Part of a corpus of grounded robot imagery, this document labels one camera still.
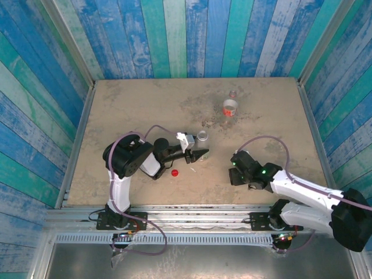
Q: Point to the aluminium table edge rail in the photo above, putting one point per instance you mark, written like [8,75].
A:
[76,145]
[315,130]

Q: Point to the red bottle cap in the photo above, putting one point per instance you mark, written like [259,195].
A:
[175,173]

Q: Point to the long aluminium mounting rail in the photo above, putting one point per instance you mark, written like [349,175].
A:
[197,218]

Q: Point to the steel sheet panel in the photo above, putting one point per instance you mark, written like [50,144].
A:
[203,261]

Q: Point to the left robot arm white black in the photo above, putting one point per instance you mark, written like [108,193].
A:
[119,189]

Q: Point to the small circuit board with LEDs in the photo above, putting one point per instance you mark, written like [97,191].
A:
[283,237]
[125,234]

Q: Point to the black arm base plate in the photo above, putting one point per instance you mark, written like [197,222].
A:
[258,219]
[139,218]

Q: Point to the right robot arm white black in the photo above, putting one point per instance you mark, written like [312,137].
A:
[305,186]

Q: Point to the clear wide-neck plastic bottle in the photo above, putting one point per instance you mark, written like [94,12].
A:
[202,142]

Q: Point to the clear bottle with red label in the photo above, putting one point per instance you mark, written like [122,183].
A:
[230,112]

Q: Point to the aluminium corner post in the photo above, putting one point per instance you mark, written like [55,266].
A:
[325,43]
[69,43]

